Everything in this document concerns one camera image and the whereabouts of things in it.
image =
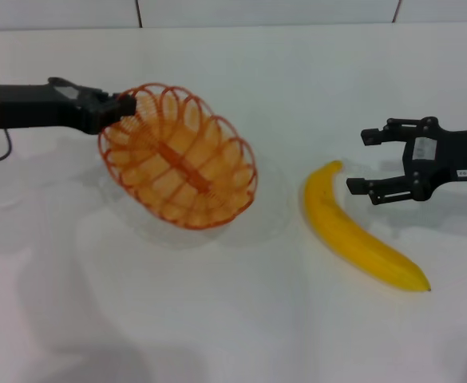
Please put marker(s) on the yellow banana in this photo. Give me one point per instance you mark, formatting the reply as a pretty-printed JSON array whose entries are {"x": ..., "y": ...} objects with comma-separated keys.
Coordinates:
[{"x": 337, "y": 223}]

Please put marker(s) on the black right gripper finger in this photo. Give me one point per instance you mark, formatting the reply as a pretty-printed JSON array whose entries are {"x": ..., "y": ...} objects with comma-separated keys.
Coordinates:
[
  {"x": 381, "y": 135},
  {"x": 390, "y": 189}
]

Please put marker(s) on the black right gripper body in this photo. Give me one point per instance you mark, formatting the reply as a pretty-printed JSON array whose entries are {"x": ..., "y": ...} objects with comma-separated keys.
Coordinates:
[{"x": 452, "y": 155}]

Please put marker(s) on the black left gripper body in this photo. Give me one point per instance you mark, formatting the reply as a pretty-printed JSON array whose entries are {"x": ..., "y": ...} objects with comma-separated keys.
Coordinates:
[{"x": 41, "y": 107}]

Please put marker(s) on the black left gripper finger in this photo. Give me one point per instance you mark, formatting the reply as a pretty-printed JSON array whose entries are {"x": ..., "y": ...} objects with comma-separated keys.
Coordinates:
[
  {"x": 106, "y": 96},
  {"x": 121, "y": 107}
]

